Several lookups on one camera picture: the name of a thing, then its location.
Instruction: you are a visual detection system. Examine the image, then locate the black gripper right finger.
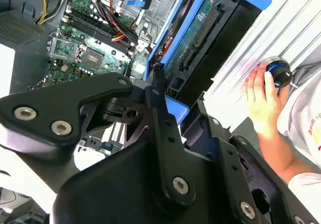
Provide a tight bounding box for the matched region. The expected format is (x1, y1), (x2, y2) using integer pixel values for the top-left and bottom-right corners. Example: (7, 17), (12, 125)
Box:
(197, 100), (320, 224)

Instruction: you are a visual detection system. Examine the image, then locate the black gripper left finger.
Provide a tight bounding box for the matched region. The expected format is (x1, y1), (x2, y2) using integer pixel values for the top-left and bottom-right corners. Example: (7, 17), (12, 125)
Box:
(0, 65), (197, 211)

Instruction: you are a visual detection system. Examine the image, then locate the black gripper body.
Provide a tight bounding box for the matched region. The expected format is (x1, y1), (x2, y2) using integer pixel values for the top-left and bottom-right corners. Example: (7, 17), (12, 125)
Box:
(51, 138), (243, 224)

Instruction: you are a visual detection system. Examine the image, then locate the round black tool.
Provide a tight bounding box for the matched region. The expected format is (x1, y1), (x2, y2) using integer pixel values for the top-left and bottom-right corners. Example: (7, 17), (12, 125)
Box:
(264, 55), (293, 88)

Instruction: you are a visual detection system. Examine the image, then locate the hard disk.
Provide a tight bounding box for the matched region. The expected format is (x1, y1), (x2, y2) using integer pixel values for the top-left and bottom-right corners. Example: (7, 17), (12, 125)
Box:
(142, 0), (273, 128)

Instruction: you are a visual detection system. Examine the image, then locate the person's hand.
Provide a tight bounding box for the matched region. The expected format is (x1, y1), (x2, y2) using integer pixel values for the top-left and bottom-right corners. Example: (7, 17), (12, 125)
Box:
(242, 62), (284, 136)

